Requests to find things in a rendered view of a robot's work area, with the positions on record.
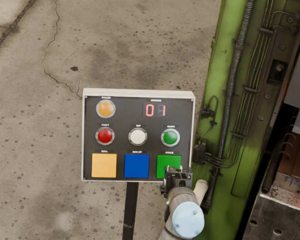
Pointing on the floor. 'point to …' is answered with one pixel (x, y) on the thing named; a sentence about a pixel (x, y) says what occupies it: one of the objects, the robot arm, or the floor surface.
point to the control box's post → (130, 209)
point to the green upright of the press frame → (224, 45)
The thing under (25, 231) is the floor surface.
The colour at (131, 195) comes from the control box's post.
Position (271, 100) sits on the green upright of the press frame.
